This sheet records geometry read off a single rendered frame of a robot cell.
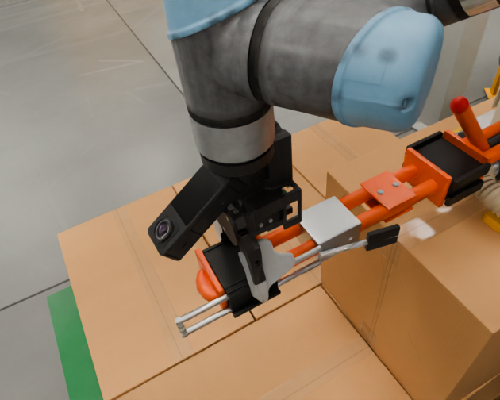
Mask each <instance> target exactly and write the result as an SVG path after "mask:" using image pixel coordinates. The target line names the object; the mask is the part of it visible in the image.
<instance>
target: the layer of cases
mask: <svg viewBox="0 0 500 400"><path fill-rule="evenodd" d="M396 140H399V138H397V137H396V136H395V135H394V134H392V133H390V132H388V131H384V130H380V129H372V128H368V127H363V126H362V127H358V128H353V127H349V126H346V125H342V124H341V123H340V122H339V121H334V120H330V119H328V120H325V121H323V122H320V123H318V124H316V125H313V126H310V127H309V128H307V129H303V130H302V131H299V132H297V133H294V134H292V135H291V143H292V170H293V180H294V181H295V182H296V183H297V184H298V185H299V187H300V188H301V189H302V211H303V210H306V209H308V208H310V207H311V206H314V205H316V204H318V203H320V202H323V201H324V200H325V194H326V180H327V172H328V171H330V170H332V169H334V168H336V167H339V166H340V165H343V164H345V163H347V162H349V161H352V160H354V159H356V158H359V157H361V156H363V155H366V154H368V153H369V152H373V151H374V150H376V149H378V148H381V147H383V146H385V145H387V144H390V143H392V142H394V141H396ZM191 178H192V177H190V178H189V179H185V180H183V181H181V182H179V183H176V184H174V185H172V186H173V189H174V190H173V189H172V187H167V188H164V189H162V190H159V191H157V192H155V193H153V194H150V195H148V196H146V197H143V198H140V199H138V200H136V201H134V202H131V203H129V204H127V205H125V206H122V207H119V208H117V209H115V210H112V211H110V212H108V213H105V214H103V215H101V216H99V217H96V218H93V219H91V220H89V221H86V222H84V223H82V224H80V225H77V226H75V227H72V228H70V229H67V230H65V231H63V232H61V233H58V234H57V236H58V240H59V243H60V247H61V251H62V253H63V258H64V262H65V264H66V268H67V273H68V276H69V279H70V282H71V287H72V290H73V293H74V296H75V301H76V304H77V307H78V310H79V315H80V318H81V321H82V324H83V329H84V333H85V335H86V339H87V343H88V346H89V349H90V354H91V358H92V360H93V364H94V369H95V371H96V375H97V377H98V383H99V386H100V389H101V392H102V397H103V400H413V399H412V398H411V397H410V395H409V394H408V392H407V391H406V390H405V388H404V387H403V386H402V384H401V383H400V382H399V381H398V380H397V378H396V377H395V376H394V374H393V373H392V372H391V370H390V369H389V367H388V366H387V365H386V364H385V363H384V362H383V360H382V359H381V358H380V356H379V355H378V353H377V352H376V351H375V350H374V349H373V347H372V346H371V345H370V344H369V342H368V341H367V339H366V338H365V337H364V336H363V334H362V333H361V332H360V331H359V330H358V328H357V327H356V325H355V324H354V323H353V322H352V320H351V319H350V317H349V316H348V315H347V314H346V313H345V312H344V310H343V309H342V308H341V306H340V305H339V303H338V302H337V301H336V299H335V298H334V297H333V296H332V295H331V294H330V292H329V291H328V289H327V288H326V287H325V285H324V284H323V283H322V281H321V265H319V266H317V267H315V268H314V269H312V270H310V271H308V272H306V273H304V274H302V275H300V276H299V277H297V278H295V279H292V280H291V281H290V282H288V283H285V284H283V285H282V286H280V287H279V289H280V290H281V294H279V295H278V296H276V297H274V298H272V299H270V300H268V301H267V302H265V303H263V304H261V305H259V306H257V307H256V308H254V309H252V310H249V311H248V312H246V313H244V314H242V315H240V316H239V317H236V318H234V317H233V314H232V313H228V314H226V315H225V316H224V317H221V318H219V319H217V320H216V321H213V322H212V323H210V324H208V325H206V326H204V327H202V328H200V329H199V330H197V331H195V332H193V333H191V334H189V335H188V336H187V337H185V338H182V336H181V333H180V331H179V329H178V327H177V325H176V323H175V318H176V317H181V316H183V315H184V314H186V313H189V312H190V311H192V310H195V309H197V308H198V307H199V306H202V305H204V304H206V303H207V302H208V301H206V300H205V299H204V298H203V297H202V296H201V295H200V294H199V293H198V290H197V287H196V284H195V280H196V276H197V273H198V271H199V270H200V267H199V264H198V260H197V257H196V254H195V251H194V250H195V249H197V248H200V249H201V250H204V249H206V248H208V247H210V246H212V245H214V244H217V243H219V242H220V241H219V239H218V236H217V233H216V229H215V227H214V224H212V225H211V226H210V227H209V228H208V229H207V230H206V232H205V233H204V234H203V235H202V236H201V237H200V239H199V240H198V241H197V242H196V243H195V244H194V246H193V247H192V248H191V249H190V250H189V251H188V253H187V254H186V255H185V256H184V257H183V258H182V259H181V260H180V261H176V260H172V259H169V258H167V257H164V256H161V255H160V254H159V253H158V251H157V249H156V247H155V245H154V244H153V242H152V240H151V238H150V236H149V235H148V227H149V226H150V225H151V224H152V223H153V222H154V220H155V219H157V218H158V216H159V215H160V214H161V213H162V212H163V210H164V209H165V208H166V207H167V205H168V204H169V203H170V202H171V201H172V199H173V198H174V197H175V196H176V195H177V194H178V193H179V192H180V191H181V190H182V188H183V187H184V186H185V185H186V184H187V182H188V181H189V180H190V179H191ZM499 394H500V373H499V374H497V375H496V376H495V377H494V378H492V379H490V380H489V381H487V382H486V383H484V384H483V385H482V386H480V387H479V388H477V389H476V390H474V391H473V392H471V393H470V394H469V395H467V396H466V397H464V398H462V399H461V400H492V399H493V398H495V397H496V396H497V395H499Z"/></svg>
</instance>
